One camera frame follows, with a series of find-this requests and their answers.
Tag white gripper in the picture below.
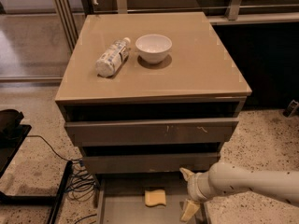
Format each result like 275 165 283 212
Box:
179 167 216 222

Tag top grey drawer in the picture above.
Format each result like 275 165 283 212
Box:
65 118 238 147

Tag clear plastic water bottle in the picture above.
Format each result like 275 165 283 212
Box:
95 37 131 77

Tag black floor cables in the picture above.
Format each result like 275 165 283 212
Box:
27 134 99 224

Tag black stand base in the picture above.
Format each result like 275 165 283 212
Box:
0 108 74 224

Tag grey drawer cabinet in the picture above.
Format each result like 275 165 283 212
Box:
55 11 253 182

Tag middle grey drawer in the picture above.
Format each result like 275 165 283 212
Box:
83 153 221 174

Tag white bowl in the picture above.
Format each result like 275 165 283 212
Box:
135 35 172 64

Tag grey drawer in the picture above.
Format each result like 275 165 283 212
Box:
96 173 212 224
65 118 238 147
83 153 221 174

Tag bottom grey drawer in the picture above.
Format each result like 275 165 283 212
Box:
96 173 212 224

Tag yellow sponge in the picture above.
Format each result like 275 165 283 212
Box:
145 189 166 207

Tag metal shelf rail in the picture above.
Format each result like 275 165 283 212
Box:
83 0 299 25

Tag small dark floor object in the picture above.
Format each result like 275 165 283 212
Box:
282 100 299 118

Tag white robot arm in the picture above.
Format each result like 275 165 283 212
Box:
179 162 299 223

